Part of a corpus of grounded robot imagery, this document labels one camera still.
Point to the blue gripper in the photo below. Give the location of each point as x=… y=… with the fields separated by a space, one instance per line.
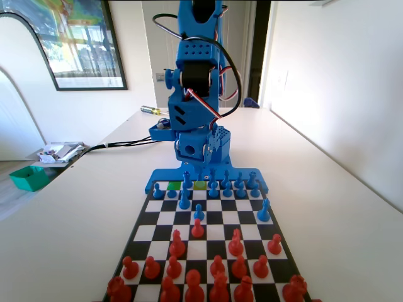
x=189 y=149

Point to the blue chess rook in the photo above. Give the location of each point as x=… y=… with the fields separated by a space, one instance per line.
x=187 y=176
x=251 y=180

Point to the blue chess queen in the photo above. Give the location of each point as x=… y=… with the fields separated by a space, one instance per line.
x=213 y=175

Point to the blue chess bishop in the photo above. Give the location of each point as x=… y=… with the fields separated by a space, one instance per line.
x=225 y=177
x=264 y=211

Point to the red chess pawn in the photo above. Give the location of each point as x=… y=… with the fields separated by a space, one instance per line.
x=130 y=268
x=196 y=229
x=260 y=267
x=151 y=268
x=217 y=266
x=238 y=266
x=274 y=244
x=173 y=267

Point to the red chess queen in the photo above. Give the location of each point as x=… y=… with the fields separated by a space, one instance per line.
x=219 y=287

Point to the red chess bishop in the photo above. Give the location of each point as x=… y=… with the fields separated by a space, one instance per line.
x=170 y=291
x=243 y=290

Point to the red chess rook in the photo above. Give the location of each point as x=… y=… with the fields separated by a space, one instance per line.
x=295 y=287
x=119 y=290

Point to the blue parts tray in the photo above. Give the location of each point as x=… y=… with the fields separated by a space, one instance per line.
x=160 y=134

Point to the black white chessboard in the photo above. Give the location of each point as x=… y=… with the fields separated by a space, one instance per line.
x=214 y=232

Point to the small blue printed part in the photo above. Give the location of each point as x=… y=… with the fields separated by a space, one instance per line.
x=251 y=104

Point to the white door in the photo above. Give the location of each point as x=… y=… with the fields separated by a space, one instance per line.
x=148 y=47

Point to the cardboard box with papers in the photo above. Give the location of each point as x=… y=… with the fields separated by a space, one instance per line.
x=56 y=154

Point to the framed landscape poster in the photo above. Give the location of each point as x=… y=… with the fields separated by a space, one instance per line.
x=85 y=47

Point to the green plastic box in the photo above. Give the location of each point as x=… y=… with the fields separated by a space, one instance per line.
x=30 y=181

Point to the white arched chair back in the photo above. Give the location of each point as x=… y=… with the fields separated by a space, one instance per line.
x=12 y=126
x=19 y=47

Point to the blue base plate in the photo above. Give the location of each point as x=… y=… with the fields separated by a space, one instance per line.
x=167 y=176

